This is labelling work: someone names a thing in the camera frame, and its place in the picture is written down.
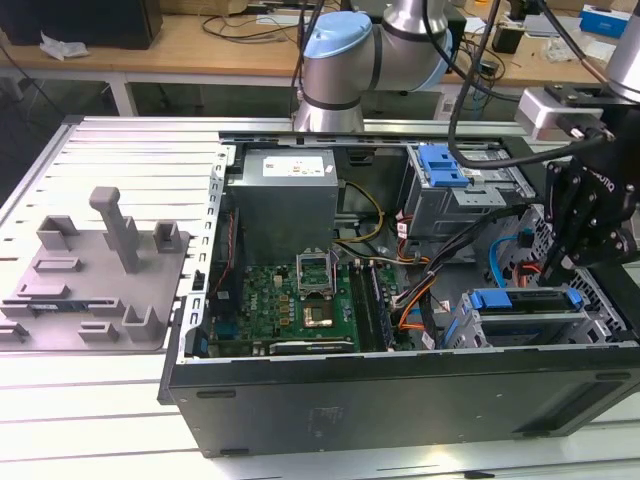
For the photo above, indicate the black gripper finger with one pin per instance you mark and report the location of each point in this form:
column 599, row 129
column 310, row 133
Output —
column 562, row 210
column 610, row 245

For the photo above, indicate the hard disk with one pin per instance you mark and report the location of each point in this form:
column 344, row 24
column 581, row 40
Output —
column 492, row 299

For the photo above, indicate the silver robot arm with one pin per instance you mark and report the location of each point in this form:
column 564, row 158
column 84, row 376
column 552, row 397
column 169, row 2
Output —
column 340, row 65

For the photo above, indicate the metal disk bay cage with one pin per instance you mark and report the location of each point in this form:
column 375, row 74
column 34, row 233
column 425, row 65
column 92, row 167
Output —
column 466, row 305

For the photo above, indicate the metal optical drive cage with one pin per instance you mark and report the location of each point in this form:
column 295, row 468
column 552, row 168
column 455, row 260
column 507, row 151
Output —
column 450, row 210

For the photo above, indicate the blue plastic latch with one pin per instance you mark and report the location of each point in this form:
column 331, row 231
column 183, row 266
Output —
column 440, row 170

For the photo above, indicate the clear plastic bag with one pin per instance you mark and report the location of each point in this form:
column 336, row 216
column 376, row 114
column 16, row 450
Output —
column 562, row 50

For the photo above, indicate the blue cardboard box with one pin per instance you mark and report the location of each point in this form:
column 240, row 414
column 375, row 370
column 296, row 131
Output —
column 605, row 20

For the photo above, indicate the flat grey device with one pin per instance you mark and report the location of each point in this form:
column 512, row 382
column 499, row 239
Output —
column 537, row 25

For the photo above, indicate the small black cube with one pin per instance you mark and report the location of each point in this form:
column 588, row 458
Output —
column 507, row 39

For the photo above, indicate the black RAM slot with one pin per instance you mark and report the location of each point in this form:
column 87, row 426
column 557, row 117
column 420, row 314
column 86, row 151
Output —
column 358, row 305
column 371, row 305
column 365, row 305

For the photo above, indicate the CPU socket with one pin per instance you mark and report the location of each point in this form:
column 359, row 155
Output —
column 315, row 275

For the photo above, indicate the silver power supply unit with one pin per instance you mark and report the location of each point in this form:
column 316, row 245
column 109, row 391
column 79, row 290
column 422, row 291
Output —
column 280, row 220

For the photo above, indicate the black graphics card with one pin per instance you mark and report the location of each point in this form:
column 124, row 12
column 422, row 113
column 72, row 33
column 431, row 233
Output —
column 310, row 347

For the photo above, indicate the black open PC case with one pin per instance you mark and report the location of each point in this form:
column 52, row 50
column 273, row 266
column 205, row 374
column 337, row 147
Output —
column 350, row 410

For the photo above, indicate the green motherboard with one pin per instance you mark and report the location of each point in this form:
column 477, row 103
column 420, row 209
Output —
column 265, row 305

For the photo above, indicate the long wooden desk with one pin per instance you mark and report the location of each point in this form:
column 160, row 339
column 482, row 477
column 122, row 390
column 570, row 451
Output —
column 200, row 60

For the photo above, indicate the grey parts rack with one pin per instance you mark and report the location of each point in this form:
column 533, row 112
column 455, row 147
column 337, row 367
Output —
column 100, row 295

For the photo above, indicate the dark RAM stick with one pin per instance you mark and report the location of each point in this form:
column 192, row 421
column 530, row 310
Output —
column 55, row 303

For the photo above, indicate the large black box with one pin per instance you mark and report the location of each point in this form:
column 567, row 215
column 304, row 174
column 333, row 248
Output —
column 75, row 25

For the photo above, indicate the crumpled white plastic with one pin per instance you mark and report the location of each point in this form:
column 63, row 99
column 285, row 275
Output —
column 62, row 47

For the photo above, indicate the white camera box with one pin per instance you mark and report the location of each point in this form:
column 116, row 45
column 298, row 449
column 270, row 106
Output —
column 535, row 112

